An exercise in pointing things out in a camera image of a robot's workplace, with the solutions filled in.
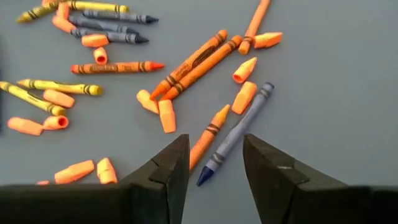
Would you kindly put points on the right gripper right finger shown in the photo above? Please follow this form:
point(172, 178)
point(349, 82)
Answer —
point(311, 205)

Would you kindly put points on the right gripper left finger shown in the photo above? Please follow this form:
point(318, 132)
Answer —
point(93, 205)

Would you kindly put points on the orange crayon red tip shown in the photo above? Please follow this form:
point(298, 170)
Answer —
point(118, 67)

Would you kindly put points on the grey-blue table mat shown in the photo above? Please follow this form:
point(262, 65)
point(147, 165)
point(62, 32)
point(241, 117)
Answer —
point(326, 93)

